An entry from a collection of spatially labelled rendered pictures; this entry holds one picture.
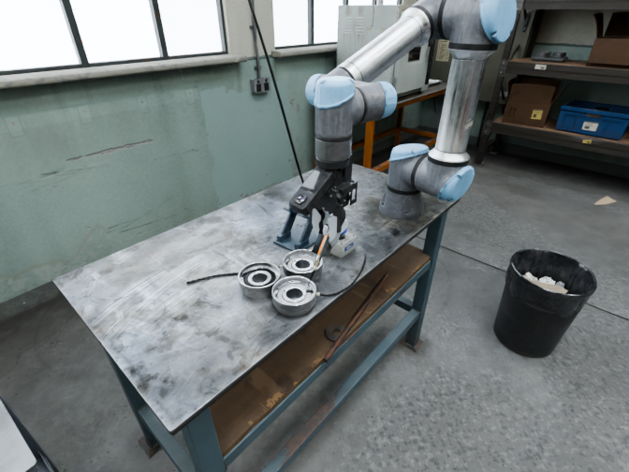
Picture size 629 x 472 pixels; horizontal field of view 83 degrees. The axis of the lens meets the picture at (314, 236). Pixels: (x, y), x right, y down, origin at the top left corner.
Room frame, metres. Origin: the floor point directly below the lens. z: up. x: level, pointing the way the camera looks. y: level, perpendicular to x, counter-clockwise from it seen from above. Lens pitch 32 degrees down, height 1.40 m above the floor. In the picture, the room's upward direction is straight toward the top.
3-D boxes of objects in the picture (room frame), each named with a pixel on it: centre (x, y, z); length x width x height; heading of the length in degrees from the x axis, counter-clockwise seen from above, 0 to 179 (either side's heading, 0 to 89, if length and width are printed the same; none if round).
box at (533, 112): (3.63, -2.13, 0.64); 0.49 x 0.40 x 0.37; 53
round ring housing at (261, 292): (0.70, 0.14, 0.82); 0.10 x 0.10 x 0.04
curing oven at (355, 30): (3.26, -0.61, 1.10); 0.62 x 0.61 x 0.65; 138
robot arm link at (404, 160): (1.11, -0.31, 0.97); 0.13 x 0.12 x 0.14; 39
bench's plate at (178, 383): (0.97, 0.06, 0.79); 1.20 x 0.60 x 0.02; 138
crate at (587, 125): (3.29, -2.55, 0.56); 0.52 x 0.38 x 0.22; 45
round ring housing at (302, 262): (0.75, 0.03, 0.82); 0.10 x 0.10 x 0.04
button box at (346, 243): (0.87, -0.08, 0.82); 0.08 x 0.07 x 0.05; 138
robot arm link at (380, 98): (0.80, -0.11, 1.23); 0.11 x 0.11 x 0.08; 39
